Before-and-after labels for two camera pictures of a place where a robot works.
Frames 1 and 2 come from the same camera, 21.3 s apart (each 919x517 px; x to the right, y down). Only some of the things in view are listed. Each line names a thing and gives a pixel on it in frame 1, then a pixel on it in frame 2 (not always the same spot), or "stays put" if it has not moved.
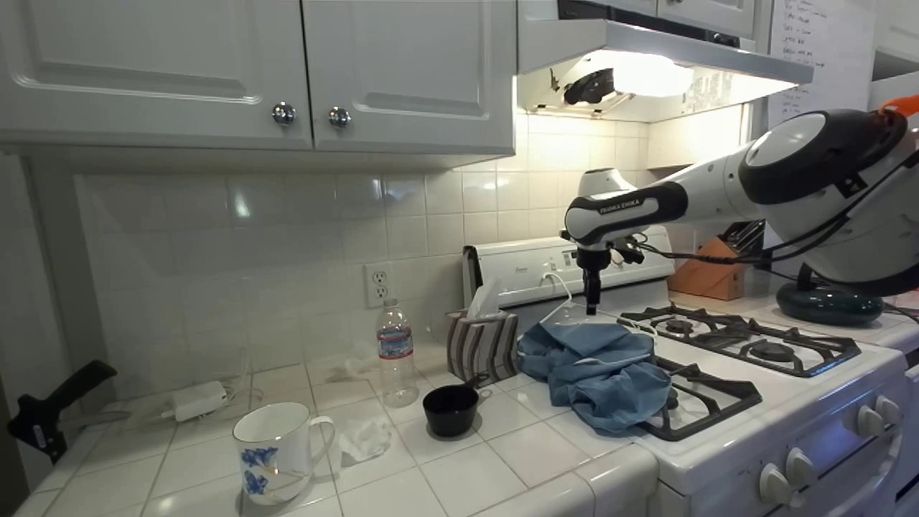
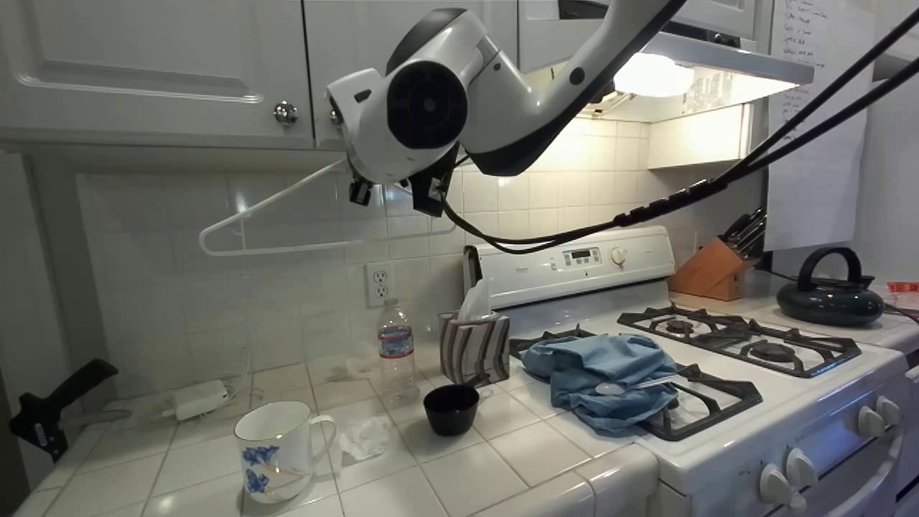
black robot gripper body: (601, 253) to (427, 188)
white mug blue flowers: (283, 449) stays put
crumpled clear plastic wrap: (371, 441) stays put
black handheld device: (38, 419) stays put
